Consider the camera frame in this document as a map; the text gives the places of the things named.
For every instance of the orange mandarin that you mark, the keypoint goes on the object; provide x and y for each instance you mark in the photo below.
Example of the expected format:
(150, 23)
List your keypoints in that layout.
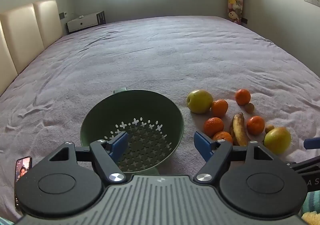
(213, 126)
(222, 136)
(255, 125)
(219, 108)
(243, 97)

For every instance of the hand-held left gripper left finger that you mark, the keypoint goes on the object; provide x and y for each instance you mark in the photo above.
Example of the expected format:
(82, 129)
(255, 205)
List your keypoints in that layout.
(120, 145)

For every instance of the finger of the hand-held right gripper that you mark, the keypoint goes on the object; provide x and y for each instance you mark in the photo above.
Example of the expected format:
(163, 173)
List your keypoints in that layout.
(308, 165)
(312, 143)

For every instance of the yellow-green apple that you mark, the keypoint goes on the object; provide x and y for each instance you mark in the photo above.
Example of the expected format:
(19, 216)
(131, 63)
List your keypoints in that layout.
(200, 102)
(277, 140)

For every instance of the white and black nightstand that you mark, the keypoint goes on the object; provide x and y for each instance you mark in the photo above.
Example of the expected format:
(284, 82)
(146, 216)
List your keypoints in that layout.
(82, 22)

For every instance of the dark wall switch panel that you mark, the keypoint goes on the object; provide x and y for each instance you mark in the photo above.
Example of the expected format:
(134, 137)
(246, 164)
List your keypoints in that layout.
(62, 15)

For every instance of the teal striped cloth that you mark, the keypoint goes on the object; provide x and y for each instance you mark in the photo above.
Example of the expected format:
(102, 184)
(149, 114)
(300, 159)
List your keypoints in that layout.
(312, 202)

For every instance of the green colander bowl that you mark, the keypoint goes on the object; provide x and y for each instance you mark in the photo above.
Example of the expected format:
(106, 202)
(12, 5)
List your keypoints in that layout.
(140, 107)

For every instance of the small brown longan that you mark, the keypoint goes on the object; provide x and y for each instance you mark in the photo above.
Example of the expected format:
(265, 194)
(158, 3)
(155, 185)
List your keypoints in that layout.
(269, 128)
(249, 107)

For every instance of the yellow plush toy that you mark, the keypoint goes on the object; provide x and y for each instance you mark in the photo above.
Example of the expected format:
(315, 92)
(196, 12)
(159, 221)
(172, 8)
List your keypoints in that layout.
(312, 218)

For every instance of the small black wall box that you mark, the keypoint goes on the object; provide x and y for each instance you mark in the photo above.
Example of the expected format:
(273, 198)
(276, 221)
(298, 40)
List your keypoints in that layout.
(244, 21)

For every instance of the smartphone with lit screen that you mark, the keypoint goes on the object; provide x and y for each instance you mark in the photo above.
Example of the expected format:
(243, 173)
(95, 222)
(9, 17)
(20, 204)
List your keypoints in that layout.
(22, 180)

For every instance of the cream padded headboard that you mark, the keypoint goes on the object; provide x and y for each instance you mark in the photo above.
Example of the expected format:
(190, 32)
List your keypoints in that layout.
(25, 34)

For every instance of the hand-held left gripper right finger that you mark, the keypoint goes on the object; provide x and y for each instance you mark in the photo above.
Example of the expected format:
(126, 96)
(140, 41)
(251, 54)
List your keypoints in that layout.
(202, 145)

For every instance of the overripe brown-spotted banana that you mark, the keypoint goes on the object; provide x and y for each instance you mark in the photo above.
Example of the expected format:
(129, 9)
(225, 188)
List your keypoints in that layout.
(237, 127)

